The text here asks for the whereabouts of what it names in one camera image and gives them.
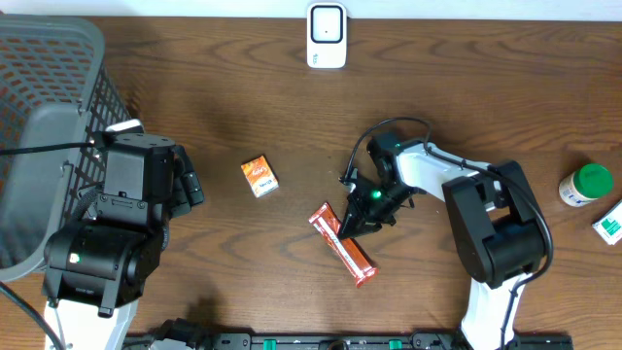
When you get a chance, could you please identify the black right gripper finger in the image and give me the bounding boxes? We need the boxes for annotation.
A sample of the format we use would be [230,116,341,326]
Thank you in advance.
[341,200,364,225]
[339,218,382,239]

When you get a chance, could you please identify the orange Top chocolate bar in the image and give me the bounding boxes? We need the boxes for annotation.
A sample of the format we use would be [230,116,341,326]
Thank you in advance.
[308,202,378,288]

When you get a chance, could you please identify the small orange box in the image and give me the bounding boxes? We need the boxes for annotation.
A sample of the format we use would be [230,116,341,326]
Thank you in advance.
[241,156,279,198]

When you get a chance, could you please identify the green-capped white bottle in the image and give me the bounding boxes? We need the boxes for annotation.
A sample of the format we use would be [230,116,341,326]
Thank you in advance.
[559,163,614,207]

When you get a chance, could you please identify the white medicine box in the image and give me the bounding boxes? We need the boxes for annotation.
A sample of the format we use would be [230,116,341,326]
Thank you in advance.
[592,201,622,245]

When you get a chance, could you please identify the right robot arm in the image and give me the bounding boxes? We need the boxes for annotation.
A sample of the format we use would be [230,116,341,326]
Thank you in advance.
[338,132,552,349]

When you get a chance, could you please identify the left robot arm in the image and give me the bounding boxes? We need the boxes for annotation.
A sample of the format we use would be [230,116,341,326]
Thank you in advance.
[43,132,204,349]

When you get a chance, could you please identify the white barcode scanner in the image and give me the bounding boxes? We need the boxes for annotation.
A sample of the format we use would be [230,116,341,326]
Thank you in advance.
[306,2,347,69]

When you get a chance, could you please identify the grey plastic basket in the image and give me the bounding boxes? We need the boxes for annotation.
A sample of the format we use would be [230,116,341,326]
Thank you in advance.
[1,15,130,282]

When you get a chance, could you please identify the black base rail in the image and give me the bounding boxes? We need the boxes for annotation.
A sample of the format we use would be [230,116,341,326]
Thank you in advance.
[124,318,574,350]

